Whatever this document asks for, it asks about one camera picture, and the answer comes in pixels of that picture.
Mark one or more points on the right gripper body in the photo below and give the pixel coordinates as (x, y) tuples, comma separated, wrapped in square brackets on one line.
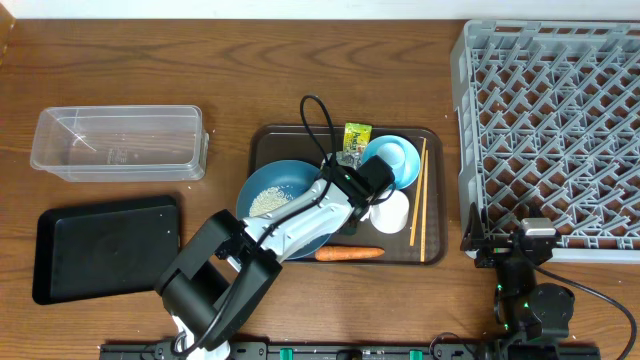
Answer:
[(494, 250)]

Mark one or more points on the white cup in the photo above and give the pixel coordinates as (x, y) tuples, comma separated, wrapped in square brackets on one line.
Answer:
[(391, 214)]

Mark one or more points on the orange carrot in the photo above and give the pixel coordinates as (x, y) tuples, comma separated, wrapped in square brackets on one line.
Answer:
[(346, 253)]

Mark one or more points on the dark blue plate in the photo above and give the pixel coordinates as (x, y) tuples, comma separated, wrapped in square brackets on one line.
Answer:
[(280, 185)]

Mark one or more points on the white rice pile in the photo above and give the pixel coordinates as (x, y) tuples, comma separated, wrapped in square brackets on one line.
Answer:
[(269, 200)]

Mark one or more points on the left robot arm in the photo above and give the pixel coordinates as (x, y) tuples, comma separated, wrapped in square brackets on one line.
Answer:
[(218, 279)]

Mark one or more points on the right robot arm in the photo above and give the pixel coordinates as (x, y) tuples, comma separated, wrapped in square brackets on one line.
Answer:
[(536, 315)]

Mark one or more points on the grey dishwasher rack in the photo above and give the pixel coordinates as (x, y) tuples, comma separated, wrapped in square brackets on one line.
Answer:
[(548, 117)]

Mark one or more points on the light blue bowl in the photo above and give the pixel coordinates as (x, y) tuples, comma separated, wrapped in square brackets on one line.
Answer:
[(406, 175)]

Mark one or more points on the light blue cup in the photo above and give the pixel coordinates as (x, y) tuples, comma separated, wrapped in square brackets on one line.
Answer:
[(392, 154)]

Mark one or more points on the green snack wrapper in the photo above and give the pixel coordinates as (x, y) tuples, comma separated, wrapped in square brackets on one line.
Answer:
[(356, 139)]

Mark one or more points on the brown serving tray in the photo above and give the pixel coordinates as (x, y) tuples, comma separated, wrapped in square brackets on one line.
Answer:
[(291, 142)]

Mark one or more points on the clear plastic bin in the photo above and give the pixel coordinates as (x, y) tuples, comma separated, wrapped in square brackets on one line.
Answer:
[(133, 143)]

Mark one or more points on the black tray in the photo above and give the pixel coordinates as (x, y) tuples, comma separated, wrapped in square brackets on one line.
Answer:
[(104, 249)]

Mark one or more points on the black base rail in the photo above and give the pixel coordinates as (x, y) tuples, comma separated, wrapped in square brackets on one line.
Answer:
[(446, 351)]

